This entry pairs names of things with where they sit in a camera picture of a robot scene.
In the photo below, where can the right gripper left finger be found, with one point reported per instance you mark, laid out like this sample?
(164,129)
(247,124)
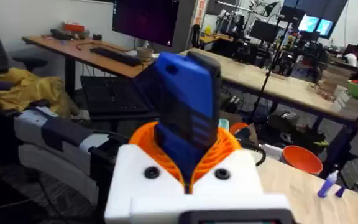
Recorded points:
(132,169)

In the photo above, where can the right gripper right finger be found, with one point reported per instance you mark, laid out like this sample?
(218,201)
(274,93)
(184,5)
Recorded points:
(235,169)

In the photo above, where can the orange bucket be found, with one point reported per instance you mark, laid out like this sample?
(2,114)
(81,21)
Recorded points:
(301,158)

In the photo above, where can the white and blue bottle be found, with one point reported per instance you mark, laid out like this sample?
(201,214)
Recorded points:
(327,185)

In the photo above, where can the long pale wooden table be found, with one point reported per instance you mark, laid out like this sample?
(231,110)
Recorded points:
(275,84)

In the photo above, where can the black tripod stand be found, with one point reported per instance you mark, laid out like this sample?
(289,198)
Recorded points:
(267,71)

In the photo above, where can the small blue cap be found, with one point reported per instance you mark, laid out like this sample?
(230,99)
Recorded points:
(340,191)

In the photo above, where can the black keyboard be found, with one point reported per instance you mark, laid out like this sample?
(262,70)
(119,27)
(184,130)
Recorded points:
(115,56)

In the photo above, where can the brown wooden desk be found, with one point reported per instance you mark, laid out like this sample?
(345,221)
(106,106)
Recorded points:
(82,54)

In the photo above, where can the yellow cloth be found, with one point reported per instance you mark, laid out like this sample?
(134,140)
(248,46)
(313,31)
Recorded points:
(26,90)

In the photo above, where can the black computer monitor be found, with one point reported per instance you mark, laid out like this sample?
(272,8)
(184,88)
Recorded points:
(146,18)

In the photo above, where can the red box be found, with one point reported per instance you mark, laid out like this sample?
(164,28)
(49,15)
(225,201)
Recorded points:
(73,27)

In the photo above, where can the lit double monitor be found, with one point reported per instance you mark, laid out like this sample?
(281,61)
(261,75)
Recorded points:
(315,25)

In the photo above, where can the person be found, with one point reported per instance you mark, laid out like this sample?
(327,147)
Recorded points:
(356,54)

